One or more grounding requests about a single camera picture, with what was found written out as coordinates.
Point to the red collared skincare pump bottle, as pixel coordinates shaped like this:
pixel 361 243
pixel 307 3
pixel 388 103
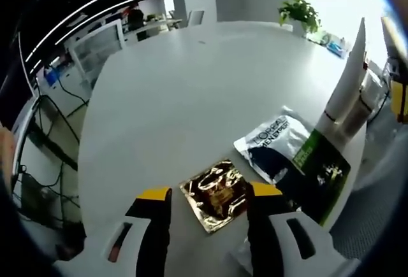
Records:
pixel 373 82

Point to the blue tissue pack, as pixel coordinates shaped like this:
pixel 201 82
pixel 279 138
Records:
pixel 336 49

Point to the green black skincare pack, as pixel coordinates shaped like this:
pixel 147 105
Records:
pixel 322 175

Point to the white office desk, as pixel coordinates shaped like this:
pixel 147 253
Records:
pixel 153 28

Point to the white chair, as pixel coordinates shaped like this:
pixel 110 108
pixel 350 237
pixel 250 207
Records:
pixel 196 18

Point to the silver black skincare sachet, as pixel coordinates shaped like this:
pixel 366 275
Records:
pixel 271 140

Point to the potted green plant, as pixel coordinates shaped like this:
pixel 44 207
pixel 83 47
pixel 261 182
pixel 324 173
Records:
pixel 299 12

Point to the gold foil skincare sachet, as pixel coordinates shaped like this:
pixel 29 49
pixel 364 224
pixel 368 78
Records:
pixel 216 194

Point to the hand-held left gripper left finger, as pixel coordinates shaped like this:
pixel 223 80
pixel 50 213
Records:
pixel 153 226

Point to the white framed glass partition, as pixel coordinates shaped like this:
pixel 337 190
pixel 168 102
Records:
pixel 95 44

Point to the blue box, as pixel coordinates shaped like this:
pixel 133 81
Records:
pixel 51 74

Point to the white skincare tube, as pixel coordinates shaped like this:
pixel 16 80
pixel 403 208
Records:
pixel 345 86

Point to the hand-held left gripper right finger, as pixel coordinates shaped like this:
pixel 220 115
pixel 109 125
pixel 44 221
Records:
pixel 264 219

